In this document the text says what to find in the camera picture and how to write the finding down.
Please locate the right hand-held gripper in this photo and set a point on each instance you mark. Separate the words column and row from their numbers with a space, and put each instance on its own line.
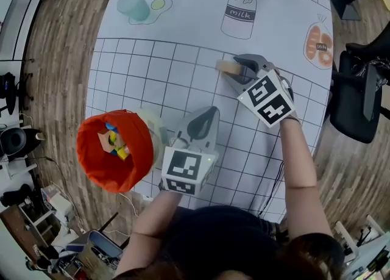
column 269, row 99

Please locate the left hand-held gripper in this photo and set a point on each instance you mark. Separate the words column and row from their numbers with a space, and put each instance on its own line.
column 182, row 166

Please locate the long wooden block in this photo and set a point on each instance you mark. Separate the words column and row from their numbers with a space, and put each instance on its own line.
column 225, row 66

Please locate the colourful toy blocks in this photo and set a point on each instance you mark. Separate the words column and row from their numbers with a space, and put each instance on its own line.
column 111, row 143

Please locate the orange fabric storage basket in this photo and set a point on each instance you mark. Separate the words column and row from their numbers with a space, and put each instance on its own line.
column 97, row 169

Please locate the person's left forearm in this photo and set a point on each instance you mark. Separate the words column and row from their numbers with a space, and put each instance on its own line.
column 152, row 230

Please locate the person's right forearm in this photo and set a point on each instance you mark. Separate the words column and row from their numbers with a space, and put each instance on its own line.
column 300, row 175

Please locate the white grid table mat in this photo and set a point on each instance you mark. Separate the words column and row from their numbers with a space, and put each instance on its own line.
column 170, row 74

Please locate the black mesh office chair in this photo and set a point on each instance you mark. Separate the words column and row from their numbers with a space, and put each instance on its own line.
column 353, row 114

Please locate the person's torso in black clothing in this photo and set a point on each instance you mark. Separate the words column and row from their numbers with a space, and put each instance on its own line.
column 219, row 242

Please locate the white box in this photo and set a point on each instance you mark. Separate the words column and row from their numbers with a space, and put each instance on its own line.
column 61, row 203

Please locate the black round device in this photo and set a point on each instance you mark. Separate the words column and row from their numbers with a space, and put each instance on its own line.
column 13, row 142

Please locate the black table pedestal base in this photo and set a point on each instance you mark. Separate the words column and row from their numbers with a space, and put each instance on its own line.
column 347, row 4

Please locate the white metal frame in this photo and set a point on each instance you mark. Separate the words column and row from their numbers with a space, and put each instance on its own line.
column 365, row 248

